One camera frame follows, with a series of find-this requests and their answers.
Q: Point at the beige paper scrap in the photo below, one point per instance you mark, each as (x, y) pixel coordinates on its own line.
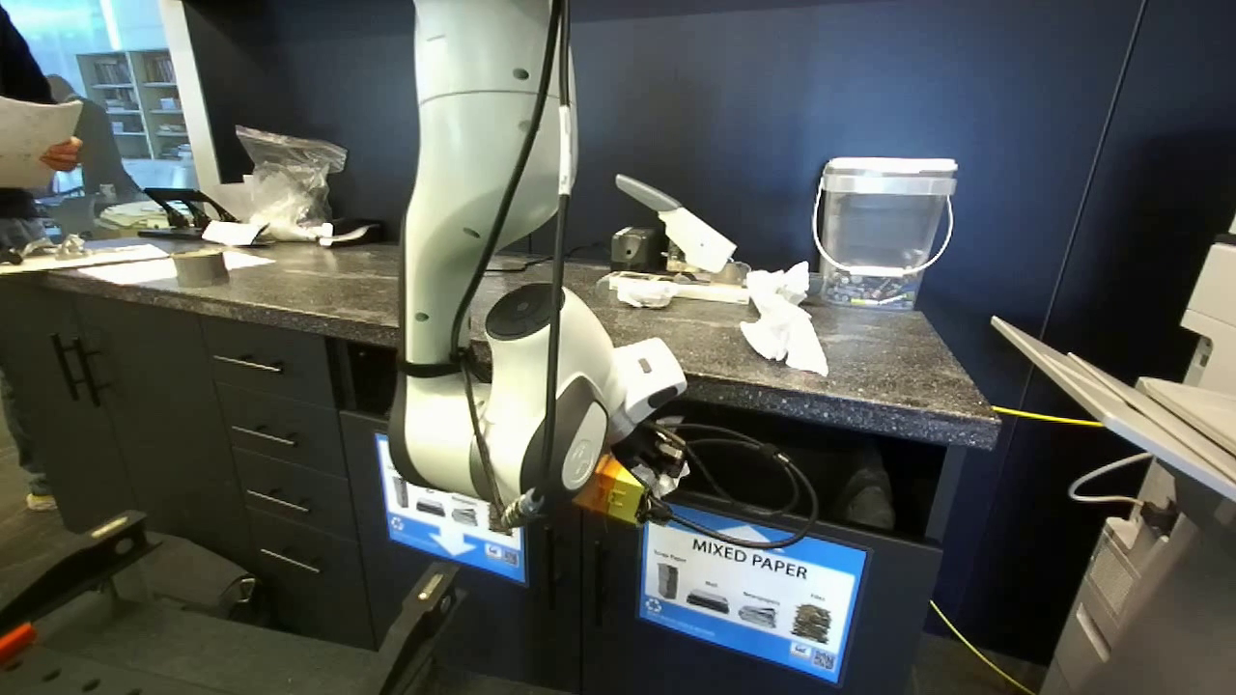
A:
(709, 290)

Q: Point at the clear plastic bucket with lid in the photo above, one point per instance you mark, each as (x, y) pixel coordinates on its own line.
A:
(891, 234)

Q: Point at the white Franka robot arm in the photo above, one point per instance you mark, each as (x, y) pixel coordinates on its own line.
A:
(477, 234)

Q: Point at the black desk stand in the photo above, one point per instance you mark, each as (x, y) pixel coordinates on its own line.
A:
(179, 203)

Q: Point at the dark bin cabinet door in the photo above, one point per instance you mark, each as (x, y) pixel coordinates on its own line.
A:
(515, 633)
(902, 604)

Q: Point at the blue sign with down arrow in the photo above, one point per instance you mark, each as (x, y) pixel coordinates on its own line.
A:
(446, 536)

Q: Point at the window with white frame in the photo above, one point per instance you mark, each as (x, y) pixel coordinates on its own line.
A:
(129, 90)

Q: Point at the small black desk device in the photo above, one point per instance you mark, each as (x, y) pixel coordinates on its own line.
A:
(633, 248)

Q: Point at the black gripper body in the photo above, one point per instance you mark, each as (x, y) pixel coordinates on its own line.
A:
(662, 458)

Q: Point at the white booklet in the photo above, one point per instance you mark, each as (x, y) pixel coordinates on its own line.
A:
(239, 234)

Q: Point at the clear plastic bag with contents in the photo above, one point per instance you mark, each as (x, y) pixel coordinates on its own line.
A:
(291, 189)

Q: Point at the beige masking tape roll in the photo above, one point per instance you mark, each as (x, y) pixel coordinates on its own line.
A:
(204, 270)

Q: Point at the black bin with liner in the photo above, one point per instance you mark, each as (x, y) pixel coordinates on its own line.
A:
(862, 487)

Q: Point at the large white paper sheet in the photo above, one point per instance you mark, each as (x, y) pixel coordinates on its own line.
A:
(138, 271)

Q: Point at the black chair with armrests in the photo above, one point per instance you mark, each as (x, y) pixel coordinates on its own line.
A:
(419, 624)

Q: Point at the person's bare hand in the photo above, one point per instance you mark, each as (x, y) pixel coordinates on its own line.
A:
(61, 158)

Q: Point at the white and black stapler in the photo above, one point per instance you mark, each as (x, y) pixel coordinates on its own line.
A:
(348, 239)

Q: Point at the white office printer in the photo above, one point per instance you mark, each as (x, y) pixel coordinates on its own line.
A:
(1162, 580)

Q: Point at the dark counter cabinet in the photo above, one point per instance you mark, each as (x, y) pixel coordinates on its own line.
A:
(139, 428)

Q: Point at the blue sign with up arrow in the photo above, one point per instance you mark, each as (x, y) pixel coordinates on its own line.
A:
(754, 586)

